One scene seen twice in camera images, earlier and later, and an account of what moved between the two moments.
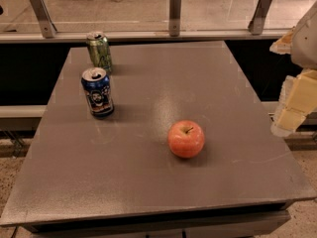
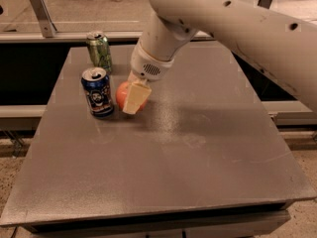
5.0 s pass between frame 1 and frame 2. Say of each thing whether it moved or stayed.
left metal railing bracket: stayed
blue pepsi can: stayed
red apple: moved
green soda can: stayed
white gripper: moved
